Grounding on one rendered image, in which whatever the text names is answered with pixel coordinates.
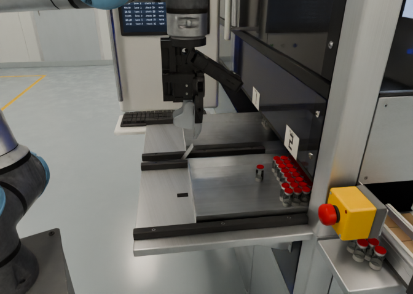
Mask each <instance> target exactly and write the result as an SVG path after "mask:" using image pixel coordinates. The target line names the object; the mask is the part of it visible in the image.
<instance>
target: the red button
mask: <svg viewBox="0 0 413 294"><path fill-rule="evenodd" d="M318 217H319V219H320V221H321V223H322V224H323V225H325V226H331V225H335V223H336V221H337V214H336V210H335V208H334V207H333V205H332V204H321V205H320V206H319V208H318Z"/></svg>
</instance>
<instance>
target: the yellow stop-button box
mask: <svg viewBox="0 0 413 294"><path fill-rule="evenodd" d="M328 204H332V205H333V207H334V208H335V210H336V214H337V221H336V223H335V225H332V227H333V229H334V230H335V232H336V233H337V235H338V236H339V237H340V239H341V240H355V239H367V238H370V239H372V238H377V237H378V235H379V231H380V228H381V225H382V222H383V220H384V216H385V212H386V210H387V208H386V206H384V205H383V203H381V201H379V200H378V198H376V197H375V195H373V193H372V192H370V190H368V189H367V187H365V185H358V186H348V187H340V188H331V190H330V193H329V198H328Z"/></svg>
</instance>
